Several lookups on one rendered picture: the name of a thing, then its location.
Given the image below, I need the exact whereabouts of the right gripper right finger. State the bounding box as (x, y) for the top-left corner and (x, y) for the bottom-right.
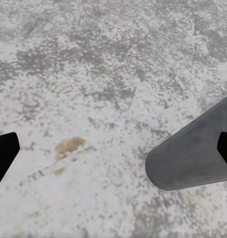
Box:
(217, 132), (227, 163)

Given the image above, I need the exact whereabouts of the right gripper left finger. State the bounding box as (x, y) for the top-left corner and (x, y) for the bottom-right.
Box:
(0, 132), (20, 182)

